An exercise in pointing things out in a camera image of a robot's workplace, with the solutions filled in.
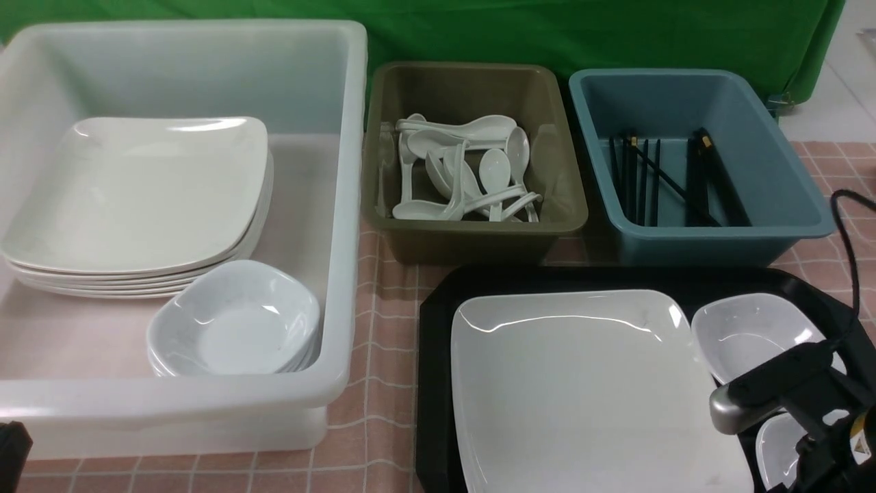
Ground white spoon long front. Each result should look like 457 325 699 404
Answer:
392 187 526 221

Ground black chopstick diagonal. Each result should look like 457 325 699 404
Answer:
609 134 721 227

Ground wrist camera black silver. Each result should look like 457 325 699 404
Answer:
709 340 834 435

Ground black chopsticks right bundle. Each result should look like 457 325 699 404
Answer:
685 127 751 227

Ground olive green plastic bin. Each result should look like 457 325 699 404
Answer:
361 62 589 266

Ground blue plastic bin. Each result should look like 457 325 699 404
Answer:
569 68 834 266

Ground stack of white plates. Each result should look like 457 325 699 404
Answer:
2 116 274 299

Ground white soup spoon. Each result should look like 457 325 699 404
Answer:
438 140 469 221

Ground white bowl tray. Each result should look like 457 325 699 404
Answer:
755 413 807 491
691 293 825 384

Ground pink checked tablecloth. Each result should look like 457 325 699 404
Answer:
16 141 874 492

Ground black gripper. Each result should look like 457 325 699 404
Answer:
780 380 875 492

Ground large translucent white tub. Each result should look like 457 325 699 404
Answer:
1 19 368 459

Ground white spoon middle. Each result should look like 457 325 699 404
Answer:
478 149 512 197

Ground large white square plate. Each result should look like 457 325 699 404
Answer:
451 290 754 492

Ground green backdrop cloth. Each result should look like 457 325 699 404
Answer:
1 1 845 103

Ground white spoon right upright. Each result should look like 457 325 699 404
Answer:
504 126 530 192

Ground white spoon top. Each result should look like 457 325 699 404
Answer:
396 113 517 140

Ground stack of white bowls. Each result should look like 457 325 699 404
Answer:
145 261 322 377

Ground dark object bottom left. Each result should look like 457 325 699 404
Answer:
0 421 34 492

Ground black serving tray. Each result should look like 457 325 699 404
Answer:
414 265 852 492

